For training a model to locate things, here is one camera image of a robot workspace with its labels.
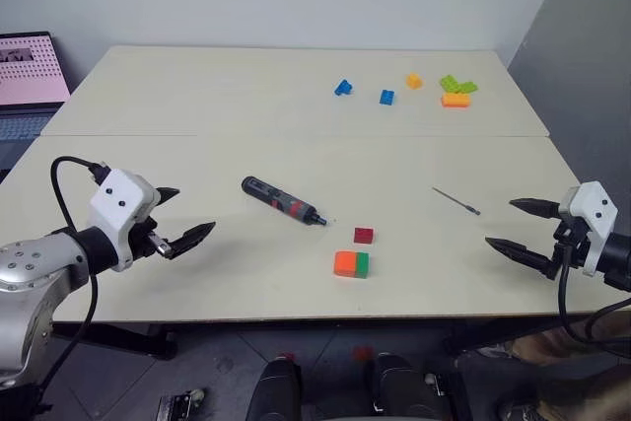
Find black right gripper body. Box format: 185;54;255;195
544;216;593;281

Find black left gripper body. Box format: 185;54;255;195
125;202;174;262

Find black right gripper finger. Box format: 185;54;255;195
484;236;553;274
508;197;562;219

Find thin metal screwdriver bit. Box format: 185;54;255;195
432;186;482;217

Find grey black electric screwdriver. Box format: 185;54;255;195
241;175;327;229

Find black table foot bar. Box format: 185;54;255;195
52;322;178;361

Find brown mottled object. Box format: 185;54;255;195
475;315;631;421

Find orange flat toy brick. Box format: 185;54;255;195
440;92;472;110

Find orange toy block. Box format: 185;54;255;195
332;249;358;278

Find black caster wheel base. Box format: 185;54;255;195
157;387;207;421

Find dark rounded shape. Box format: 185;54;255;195
245;354;303;421
372;352;435;421

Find laptop with pink screen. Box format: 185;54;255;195
0;31;74;146

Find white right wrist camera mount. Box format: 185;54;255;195
559;181;619;278

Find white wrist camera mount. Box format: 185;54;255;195
88;168;162;273
559;181;619;278

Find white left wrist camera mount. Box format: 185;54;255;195
88;168;162;273

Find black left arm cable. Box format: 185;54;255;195
27;156;108;421

